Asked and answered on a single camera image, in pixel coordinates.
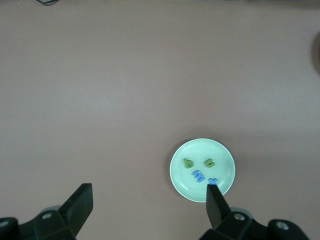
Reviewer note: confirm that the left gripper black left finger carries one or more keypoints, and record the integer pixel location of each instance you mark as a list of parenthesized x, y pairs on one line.
[(75, 212)]

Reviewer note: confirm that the green foam letter p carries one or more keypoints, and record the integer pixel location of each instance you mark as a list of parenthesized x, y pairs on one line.
[(188, 163)]

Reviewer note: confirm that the blue foam letter m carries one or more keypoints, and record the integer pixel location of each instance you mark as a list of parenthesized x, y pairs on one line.
[(199, 176)]

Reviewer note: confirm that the green foam letter n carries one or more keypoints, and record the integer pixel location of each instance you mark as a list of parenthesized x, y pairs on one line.
[(209, 163)]

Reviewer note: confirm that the green plate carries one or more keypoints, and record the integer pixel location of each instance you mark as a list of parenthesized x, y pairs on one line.
[(200, 150)]

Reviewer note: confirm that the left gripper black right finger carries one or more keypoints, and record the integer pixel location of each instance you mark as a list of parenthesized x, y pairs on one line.
[(220, 212)]

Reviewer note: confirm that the blue foam letter t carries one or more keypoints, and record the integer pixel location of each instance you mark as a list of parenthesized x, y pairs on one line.
[(213, 181)]

